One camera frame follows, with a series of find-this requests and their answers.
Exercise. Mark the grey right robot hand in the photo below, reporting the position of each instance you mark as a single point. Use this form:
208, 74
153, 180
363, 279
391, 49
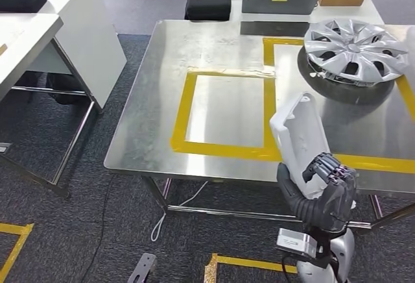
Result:
330, 203

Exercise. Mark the white plastic body panel part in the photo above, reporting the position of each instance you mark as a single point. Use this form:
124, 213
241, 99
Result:
298, 135

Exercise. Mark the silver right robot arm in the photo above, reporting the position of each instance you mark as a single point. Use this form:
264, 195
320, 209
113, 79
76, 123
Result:
343, 251

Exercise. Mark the stainless steel workbench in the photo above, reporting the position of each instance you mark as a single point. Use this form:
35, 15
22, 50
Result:
162, 100

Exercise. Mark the yellow floor tape outline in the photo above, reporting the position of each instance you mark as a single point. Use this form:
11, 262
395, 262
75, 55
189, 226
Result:
19, 228
253, 264

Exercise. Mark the silver wheel hubcap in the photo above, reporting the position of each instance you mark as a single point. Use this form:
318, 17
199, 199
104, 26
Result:
353, 49

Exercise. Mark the white table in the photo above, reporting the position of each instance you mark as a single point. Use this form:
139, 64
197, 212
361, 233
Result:
350, 14

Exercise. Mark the black case with yellow sticker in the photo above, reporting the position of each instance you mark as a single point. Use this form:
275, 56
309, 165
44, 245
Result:
210, 3

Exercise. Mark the grey metal robot foot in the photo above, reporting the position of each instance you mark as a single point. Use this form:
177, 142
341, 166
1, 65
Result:
142, 268

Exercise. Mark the white panel desk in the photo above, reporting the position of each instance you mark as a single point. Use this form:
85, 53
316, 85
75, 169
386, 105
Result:
87, 49

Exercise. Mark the black bag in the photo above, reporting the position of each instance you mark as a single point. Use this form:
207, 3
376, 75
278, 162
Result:
61, 94

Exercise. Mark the white desk with steel legs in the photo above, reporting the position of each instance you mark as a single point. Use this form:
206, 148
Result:
26, 44

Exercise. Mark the floor socket plate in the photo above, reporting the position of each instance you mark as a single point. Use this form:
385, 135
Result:
4, 148

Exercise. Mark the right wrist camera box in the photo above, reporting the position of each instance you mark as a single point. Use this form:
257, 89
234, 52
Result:
295, 242

